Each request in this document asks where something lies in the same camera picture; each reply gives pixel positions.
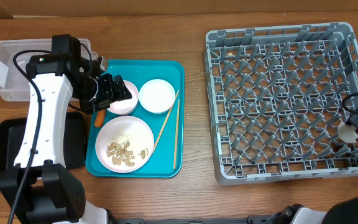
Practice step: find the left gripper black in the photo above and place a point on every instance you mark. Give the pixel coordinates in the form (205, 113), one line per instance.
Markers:
(111, 91)

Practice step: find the white paper cup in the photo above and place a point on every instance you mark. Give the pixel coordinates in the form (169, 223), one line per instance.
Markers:
(347, 133)

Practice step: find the white bowl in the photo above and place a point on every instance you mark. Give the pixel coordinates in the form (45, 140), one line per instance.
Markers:
(157, 96)

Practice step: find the large pink plate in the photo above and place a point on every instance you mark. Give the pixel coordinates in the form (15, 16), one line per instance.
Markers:
(144, 138)

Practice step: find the pile of peanuts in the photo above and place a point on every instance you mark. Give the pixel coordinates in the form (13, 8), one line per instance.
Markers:
(124, 156)

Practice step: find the pile of rice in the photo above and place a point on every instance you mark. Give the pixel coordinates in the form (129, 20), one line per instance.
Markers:
(124, 138)

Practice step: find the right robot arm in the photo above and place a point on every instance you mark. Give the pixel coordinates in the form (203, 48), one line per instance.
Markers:
(342, 213)

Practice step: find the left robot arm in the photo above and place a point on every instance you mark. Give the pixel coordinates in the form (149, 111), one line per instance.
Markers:
(38, 187)

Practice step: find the orange carrot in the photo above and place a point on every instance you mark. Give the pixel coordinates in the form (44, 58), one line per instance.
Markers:
(99, 119)

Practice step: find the teal serving tray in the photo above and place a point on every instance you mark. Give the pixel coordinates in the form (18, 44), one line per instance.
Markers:
(138, 72)

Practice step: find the wooden chopstick left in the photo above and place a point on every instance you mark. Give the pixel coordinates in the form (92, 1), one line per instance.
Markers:
(165, 121)

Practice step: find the wooden chopstick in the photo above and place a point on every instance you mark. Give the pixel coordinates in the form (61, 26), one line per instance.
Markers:
(165, 121)
(176, 136)

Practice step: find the wooden chopstick right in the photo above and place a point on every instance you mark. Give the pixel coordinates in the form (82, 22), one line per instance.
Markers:
(176, 136)

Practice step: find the grey dish rack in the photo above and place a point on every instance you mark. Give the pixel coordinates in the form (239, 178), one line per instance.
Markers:
(275, 100)

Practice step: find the black tray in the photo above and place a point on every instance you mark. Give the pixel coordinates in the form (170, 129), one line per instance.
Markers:
(74, 144)

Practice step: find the clear plastic bin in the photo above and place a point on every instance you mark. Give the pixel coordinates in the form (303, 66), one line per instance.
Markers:
(13, 86)

